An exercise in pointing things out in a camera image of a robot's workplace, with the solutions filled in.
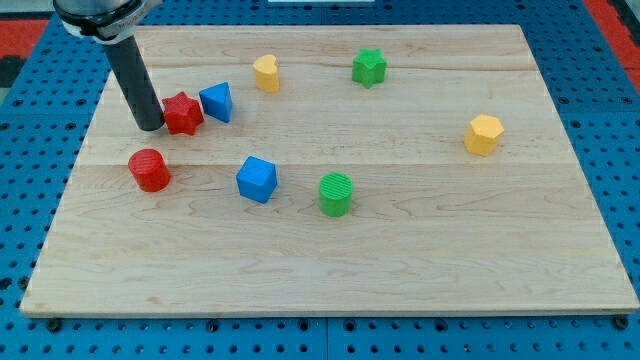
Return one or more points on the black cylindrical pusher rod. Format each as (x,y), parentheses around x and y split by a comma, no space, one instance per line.
(132,76)

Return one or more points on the red star block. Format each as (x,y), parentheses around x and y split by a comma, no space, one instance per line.
(182,114)

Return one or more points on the green star block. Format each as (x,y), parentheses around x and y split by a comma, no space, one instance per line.
(368,67)

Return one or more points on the blue triangle block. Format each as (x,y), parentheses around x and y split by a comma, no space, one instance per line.
(217,102)

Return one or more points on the red cylinder block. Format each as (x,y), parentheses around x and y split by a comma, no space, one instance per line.
(149,170)

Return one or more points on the yellow heart block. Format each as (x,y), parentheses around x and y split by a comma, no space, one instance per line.
(266,73)

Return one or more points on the blue cube block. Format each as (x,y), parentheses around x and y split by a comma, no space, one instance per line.
(257,179)

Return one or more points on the wooden board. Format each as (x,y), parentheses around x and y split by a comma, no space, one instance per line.
(433,230)

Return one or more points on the green cylinder block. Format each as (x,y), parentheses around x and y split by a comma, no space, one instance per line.
(335,194)

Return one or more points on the yellow hexagon block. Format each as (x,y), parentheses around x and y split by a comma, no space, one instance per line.
(483,135)

